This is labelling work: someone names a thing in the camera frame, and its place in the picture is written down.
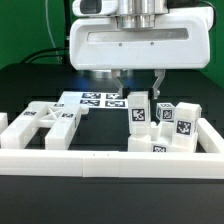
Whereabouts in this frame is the white U-shaped fence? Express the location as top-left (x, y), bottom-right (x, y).
top-left (0, 117), bottom-right (224, 178)

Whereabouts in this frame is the thin grey cable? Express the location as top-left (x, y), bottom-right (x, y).
top-left (45, 0), bottom-right (63, 64)

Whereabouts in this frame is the white block at left edge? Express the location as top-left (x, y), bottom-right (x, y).
top-left (0, 113), bottom-right (8, 134)

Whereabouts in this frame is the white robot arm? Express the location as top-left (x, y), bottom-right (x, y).
top-left (69, 0), bottom-right (217, 98)

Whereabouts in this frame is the black vertical cable post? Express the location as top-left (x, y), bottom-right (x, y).
top-left (63, 0), bottom-right (71, 47)

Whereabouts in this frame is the white chair back part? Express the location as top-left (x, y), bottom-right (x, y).
top-left (0, 101), bottom-right (89, 150)

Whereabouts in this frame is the white marker sheet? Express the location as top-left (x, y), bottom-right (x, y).
top-left (58, 91), bottom-right (128, 109)

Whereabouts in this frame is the black thick cable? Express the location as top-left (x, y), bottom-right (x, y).
top-left (20, 46), bottom-right (71, 64)

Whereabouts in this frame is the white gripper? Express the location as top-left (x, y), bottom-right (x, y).
top-left (69, 0), bottom-right (214, 99)

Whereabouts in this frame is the white chair seat part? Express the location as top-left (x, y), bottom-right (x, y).
top-left (128, 121), bottom-right (198, 153)

